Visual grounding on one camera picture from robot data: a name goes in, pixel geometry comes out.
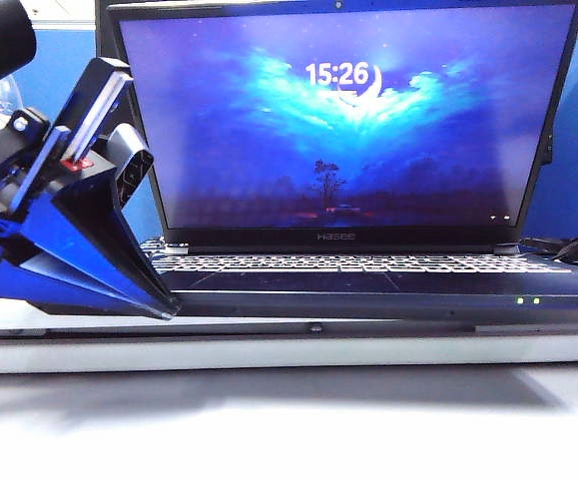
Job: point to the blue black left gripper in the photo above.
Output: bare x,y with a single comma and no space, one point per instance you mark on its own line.
84,115

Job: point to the black Hasee laptop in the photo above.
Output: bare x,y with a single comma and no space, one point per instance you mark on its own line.
338,149

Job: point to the blue partition panel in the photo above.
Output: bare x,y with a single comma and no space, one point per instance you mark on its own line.
59,60

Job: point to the black ASUS monitor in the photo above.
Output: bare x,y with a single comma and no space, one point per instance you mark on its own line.
104,30

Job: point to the grey table edge rail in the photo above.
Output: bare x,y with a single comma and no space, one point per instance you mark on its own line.
268,354

